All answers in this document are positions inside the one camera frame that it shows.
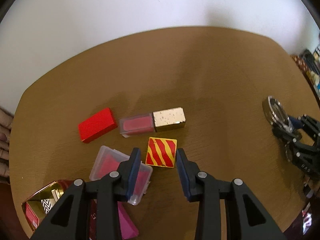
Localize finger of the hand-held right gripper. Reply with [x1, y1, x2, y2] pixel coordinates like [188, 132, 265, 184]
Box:
[272, 127, 304, 145]
[289, 114, 320, 137]

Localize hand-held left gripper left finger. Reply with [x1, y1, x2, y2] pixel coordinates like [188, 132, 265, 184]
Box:
[30, 147, 142, 240]

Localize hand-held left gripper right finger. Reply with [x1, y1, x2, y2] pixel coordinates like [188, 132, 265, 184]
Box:
[176, 148, 288, 240]

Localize clear plastic box red contents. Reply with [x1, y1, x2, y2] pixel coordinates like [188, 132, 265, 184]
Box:
[89, 145, 153, 206]

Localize yellow red striped cube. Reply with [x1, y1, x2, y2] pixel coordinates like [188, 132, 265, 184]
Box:
[145, 137, 178, 168]

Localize pink lip gloss gold cap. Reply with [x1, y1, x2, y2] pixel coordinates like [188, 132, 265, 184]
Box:
[119, 107, 186, 138]

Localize bright red small box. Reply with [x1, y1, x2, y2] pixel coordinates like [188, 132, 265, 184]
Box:
[78, 108, 118, 144]

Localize black white zigzag cube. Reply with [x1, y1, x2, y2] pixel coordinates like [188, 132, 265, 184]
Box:
[41, 198, 55, 214]

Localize red tin box gold inside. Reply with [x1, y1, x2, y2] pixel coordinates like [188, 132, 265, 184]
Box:
[21, 179, 98, 240]

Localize pink flat object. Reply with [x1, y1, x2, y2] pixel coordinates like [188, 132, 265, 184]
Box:
[117, 202, 139, 240]

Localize cluttered side shelf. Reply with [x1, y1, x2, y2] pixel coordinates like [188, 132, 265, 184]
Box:
[291, 47, 320, 98]

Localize beige leaf print curtain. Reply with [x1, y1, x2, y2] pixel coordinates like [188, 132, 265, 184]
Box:
[0, 107, 14, 183]

